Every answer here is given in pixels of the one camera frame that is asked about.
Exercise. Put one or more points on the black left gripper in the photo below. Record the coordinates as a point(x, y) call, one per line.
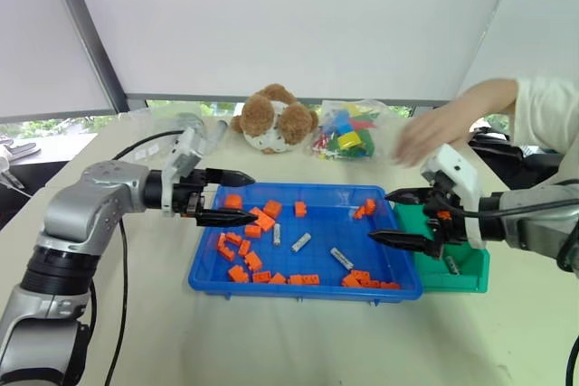
point(183, 198)

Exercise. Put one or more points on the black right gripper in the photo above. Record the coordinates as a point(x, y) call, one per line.
point(452, 228)

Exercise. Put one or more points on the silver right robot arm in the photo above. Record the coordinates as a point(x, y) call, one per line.
point(538, 230)

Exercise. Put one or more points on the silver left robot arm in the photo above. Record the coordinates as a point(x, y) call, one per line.
point(90, 205)

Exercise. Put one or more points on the person's bare forearm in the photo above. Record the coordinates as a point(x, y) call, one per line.
point(490, 101)

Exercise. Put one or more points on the green plastic bin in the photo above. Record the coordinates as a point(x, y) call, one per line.
point(470, 268)

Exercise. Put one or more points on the bag of colourful bricks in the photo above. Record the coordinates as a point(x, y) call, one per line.
point(348, 133)

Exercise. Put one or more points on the person's bare hand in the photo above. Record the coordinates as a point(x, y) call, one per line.
point(429, 133)

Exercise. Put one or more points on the brown teddy bear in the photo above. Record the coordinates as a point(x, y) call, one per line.
point(262, 119)

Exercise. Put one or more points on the blue plastic tray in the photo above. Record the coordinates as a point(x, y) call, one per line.
point(316, 237)

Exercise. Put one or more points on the long orange building block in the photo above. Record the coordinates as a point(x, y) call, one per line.
point(304, 279)

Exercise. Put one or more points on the black chair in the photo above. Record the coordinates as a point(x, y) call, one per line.
point(511, 151)

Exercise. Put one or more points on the person's white shirt sleeve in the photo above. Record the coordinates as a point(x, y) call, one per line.
point(547, 110)

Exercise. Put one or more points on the dark side table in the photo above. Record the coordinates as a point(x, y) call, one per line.
point(27, 173)

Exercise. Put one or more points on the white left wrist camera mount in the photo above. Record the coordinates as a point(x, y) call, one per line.
point(183, 157)

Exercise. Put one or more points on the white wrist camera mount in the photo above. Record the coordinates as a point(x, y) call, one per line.
point(183, 157)
point(457, 169)

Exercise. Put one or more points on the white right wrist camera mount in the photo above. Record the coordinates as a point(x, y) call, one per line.
point(457, 169)

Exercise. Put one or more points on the grey window sill rail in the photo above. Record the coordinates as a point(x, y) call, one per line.
point(217, 97)

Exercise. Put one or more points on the grey window frame post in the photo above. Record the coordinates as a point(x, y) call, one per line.
point(86, 29)

